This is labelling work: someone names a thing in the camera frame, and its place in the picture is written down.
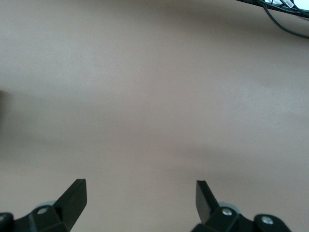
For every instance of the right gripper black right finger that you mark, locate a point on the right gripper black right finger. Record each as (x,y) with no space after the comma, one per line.
(207,210)

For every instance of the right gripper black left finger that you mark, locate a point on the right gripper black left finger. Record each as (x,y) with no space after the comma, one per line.
(70,205)

